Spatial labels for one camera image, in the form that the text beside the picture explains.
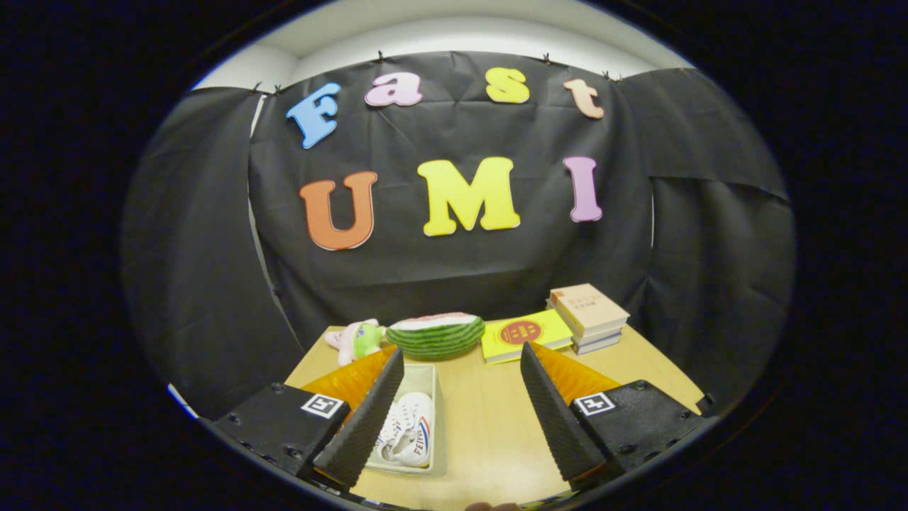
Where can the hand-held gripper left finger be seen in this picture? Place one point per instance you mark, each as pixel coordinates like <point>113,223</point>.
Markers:
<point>365,426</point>

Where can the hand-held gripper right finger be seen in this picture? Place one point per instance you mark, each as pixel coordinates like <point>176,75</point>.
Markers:
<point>560,426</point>

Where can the white canvas shoe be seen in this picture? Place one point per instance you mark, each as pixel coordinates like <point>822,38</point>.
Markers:
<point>418,426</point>
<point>389,436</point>

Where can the pale green fabric storage box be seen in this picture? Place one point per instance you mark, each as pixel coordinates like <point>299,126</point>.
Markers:
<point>422,380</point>

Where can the pink and green plush toy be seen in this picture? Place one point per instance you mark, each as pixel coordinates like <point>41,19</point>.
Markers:
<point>358,339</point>

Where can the white thin book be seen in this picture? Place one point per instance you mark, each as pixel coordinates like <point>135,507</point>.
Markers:
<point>601,337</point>
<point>599,346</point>

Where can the yellow book with red circle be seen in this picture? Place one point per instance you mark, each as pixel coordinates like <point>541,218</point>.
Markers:
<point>525,333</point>

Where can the watermelon slice plush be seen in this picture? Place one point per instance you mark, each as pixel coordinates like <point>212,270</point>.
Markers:
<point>436,339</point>

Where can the beige orange book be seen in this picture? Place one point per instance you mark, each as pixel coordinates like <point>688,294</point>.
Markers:
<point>589,306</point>

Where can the black backdrop cloth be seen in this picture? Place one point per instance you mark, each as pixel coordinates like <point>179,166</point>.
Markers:
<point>454,270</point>

